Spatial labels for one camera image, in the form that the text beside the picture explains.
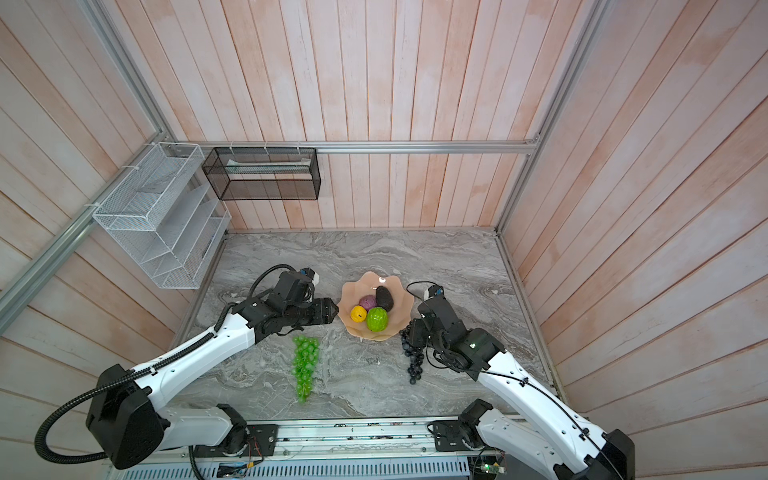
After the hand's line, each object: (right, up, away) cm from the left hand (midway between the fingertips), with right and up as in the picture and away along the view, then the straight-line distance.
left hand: (328, 316), depth 81 cm
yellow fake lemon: (+8, -1, +7) cm, 11 cm away
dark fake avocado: (+16, +3, +15) cm, 22 cm away
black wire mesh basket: (-27, +47, +25) cm, 60 cm away
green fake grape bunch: (-7, -14, +2) cm, 15 cm away
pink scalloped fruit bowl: (+20, -2, +11) cm, 23 cm away
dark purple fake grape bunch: (+24, -11, +1) cm, 27 cm away
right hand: (+24, -2, -3) cm, 24 cm away
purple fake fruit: (+11, +2, +12) cm, 16 cm away
